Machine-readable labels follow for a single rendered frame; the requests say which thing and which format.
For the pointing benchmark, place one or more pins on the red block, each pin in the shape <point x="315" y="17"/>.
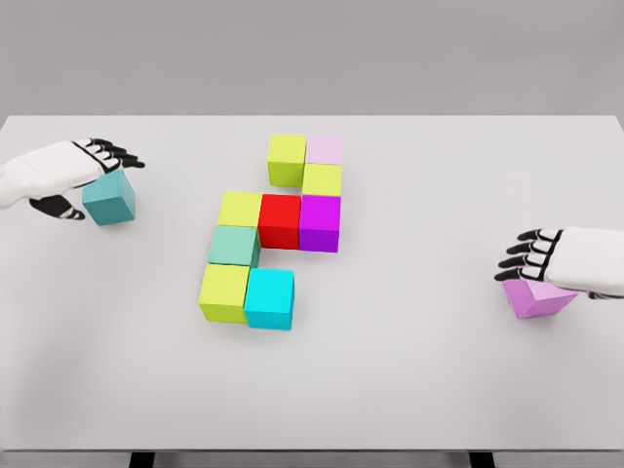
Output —
<point x="279" y="219"/>

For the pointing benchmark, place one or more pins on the mint green block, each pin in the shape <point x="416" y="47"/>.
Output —
<point x="231" y="245"/>

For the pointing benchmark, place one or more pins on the pale pink block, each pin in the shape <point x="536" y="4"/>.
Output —
<point x="324" y="150"/>

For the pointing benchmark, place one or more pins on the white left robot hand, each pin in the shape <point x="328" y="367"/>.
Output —
<point x="63" y="166"/>

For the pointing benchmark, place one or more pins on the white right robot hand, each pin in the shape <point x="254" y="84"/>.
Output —
<point x="585" y="258"/>

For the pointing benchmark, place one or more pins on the dark teal block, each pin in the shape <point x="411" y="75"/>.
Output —
<point x="109" y="200"/>

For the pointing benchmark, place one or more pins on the yellow-green block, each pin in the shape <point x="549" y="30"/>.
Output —
<point x="285" y="158"/>
<point x="238" y="209"/>
<point x="322" y="180"/>
<point x="222" y="292"/>

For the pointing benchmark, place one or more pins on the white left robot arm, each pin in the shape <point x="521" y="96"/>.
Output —
<point x="9" y="187"/>

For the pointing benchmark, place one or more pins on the cyan block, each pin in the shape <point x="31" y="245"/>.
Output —
<point x="269" y="298"/>

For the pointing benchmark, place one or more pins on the magenta block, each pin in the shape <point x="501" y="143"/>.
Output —
<point x="319" y="222"/>

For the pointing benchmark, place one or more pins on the lilac block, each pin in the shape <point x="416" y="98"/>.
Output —
<point x="536" y="302"/>

